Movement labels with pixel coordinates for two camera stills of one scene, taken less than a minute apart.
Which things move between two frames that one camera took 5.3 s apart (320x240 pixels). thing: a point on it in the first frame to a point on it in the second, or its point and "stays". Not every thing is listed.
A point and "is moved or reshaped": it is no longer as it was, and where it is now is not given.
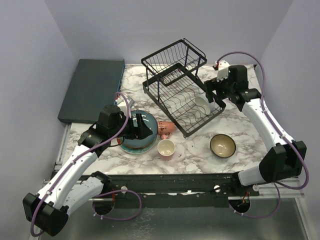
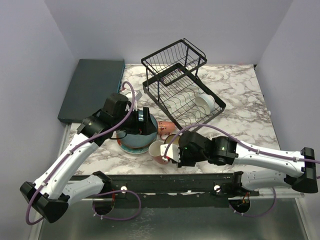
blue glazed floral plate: x=151 y=122 stays
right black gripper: x=212 y=84 to x=182 y=162
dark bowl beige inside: x=222 y=145 is moved or reshaped
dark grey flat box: x=95 y=84 stays
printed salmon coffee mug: x=165 y=128 stays
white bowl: x=202 y=101 stays
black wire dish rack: x=174 y=83 stays
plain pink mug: x=166 y=148 is moved or reshaped
